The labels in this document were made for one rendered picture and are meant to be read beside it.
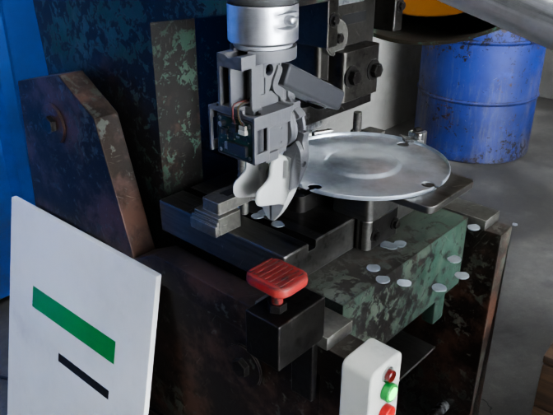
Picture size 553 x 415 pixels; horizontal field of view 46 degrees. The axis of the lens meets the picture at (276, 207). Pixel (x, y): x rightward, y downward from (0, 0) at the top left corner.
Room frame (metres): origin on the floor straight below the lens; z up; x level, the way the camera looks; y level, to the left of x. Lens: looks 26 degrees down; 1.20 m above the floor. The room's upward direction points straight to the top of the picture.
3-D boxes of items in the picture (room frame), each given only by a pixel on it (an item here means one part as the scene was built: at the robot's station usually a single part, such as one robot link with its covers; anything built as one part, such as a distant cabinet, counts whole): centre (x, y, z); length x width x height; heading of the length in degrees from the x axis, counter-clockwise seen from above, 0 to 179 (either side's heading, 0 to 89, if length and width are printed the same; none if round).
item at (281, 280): (0.71, 0.00, 0.72); 0.07 x 0.06 x 0.08; 48
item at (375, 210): (0.99, -0.18, 0.72); 0.25 x 0.14 x 0.14; 48
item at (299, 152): (0.69, -0.01, 0.93); 0.05 x 0.02 x 0.09; 47
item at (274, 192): (0.68, 0.01, 0.89); 0.06 x 0.03 x 0.09; 137
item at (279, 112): (0.69, 0.02, 0.99); 0.09 x 0.08 x 0.12; 137
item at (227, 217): (0.98, 0.06, 0.76); 0.17 x 0.06 x 0.10; 138
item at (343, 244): (1.11, -0.05, 0.68); 0.45 x 0.30 x 0.06; 138
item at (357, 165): (1.02, -0.15, 0.78); 0.29 x 0.29 x 0.01
